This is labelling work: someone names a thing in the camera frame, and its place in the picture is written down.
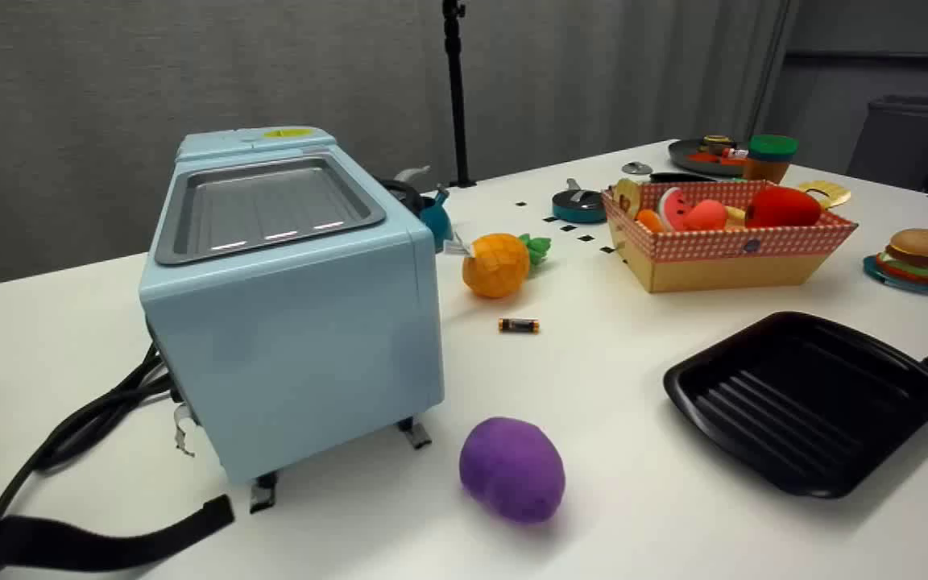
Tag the purple plush plum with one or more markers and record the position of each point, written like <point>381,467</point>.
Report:
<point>512,468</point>

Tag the orange plush pineapple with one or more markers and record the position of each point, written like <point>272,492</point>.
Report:
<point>493,266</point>

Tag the black and gold battery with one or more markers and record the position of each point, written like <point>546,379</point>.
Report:
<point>519,326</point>

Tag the small black tape square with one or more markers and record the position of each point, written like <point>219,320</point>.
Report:
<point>608,250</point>

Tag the light blue toy oven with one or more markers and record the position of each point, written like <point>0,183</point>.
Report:
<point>290,324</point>

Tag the small orange toy fruit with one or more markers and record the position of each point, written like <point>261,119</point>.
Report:
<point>648,220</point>

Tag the small grey disc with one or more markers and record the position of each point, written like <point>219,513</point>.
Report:
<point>635,169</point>

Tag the toy watermelon slice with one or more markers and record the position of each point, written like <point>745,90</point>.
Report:
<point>677,205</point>

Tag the pink-red toy fruit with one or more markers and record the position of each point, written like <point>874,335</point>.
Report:
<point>708,215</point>

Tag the big red toy fruit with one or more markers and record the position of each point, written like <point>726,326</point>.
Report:
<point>785,207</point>

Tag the brown cup green lid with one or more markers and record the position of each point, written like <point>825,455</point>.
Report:
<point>772,156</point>

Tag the black ridged grill tray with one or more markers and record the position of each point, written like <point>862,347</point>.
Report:
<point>807,404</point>

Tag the teal plate under burger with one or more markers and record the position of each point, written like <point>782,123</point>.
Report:
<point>882,277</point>

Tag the toy burger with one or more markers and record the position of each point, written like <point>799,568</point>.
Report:
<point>918,257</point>

